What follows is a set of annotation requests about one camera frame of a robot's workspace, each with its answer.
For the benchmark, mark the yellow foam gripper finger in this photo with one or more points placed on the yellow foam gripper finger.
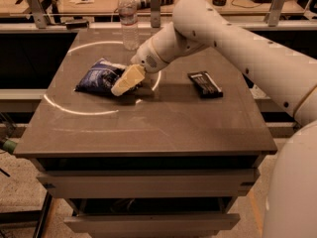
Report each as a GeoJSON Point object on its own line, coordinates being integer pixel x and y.
{"type": "Point", "coordinates": [132, 76]}

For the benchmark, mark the blue chip bag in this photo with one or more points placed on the blue chip bag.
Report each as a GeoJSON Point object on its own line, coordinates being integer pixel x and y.
{"type": "Point", "coordinates": [101, 77]}

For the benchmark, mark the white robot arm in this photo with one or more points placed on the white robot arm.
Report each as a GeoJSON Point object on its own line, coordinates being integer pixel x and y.
{"type": "Point", "coordinates": [289, 78]}

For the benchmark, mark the clear plastic water bottle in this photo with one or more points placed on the clear plastic water bottle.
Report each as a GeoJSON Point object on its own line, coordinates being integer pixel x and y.
{"type": "Point", "coordinates": [127, 10]}

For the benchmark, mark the black snack bar packet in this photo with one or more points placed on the black snack bar packet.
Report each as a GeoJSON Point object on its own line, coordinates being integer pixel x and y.
{"type": "Point", "coordinates": [206, 86]}

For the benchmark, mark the grey drawer cabinet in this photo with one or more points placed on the grey drawer cabinet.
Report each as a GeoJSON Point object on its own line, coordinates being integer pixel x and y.
{"type": "Point", "coordinates": [165, 125]}

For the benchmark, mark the upper grey drawer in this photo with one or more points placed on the upper grey drawer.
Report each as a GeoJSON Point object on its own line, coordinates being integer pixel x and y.
{"type": "Point", "coordinates": [149, 184]}

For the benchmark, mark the grey drawer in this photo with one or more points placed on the grey drawer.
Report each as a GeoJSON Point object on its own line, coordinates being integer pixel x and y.
{"type": "Point", "coordinates": [153, 225]}
{"type": "Point", "coordinates": [149, 184]}

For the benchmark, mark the lower grey drawer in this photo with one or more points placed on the lower grey drawer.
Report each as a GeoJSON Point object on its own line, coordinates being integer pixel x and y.
{"type": "Point", "coordinates": [153, 225]}

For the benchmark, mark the middle metal bracket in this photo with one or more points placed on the middle metal bracket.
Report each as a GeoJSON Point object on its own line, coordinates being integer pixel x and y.
{"type": "Point", "coordinates": [155, 13]}

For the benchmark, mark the metal bracket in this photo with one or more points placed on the metal bracket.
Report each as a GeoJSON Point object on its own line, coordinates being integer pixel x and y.
{"type": "Point", "coordinates": [273, 15]}
{"type": "Point", "coordinates": [38, 13]}
{"type": "Point", "coordinates": [155, 13]}

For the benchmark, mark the left metal bracket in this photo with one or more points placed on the left metal bracket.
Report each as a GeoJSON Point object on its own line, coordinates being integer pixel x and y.
{"type": "Point", "coordinates": [38, 13]}

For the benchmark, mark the right metal bracket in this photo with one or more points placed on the right metal bracket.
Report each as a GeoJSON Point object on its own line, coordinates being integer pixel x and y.
{"type": "Point", "coordinates": [273, 15]}

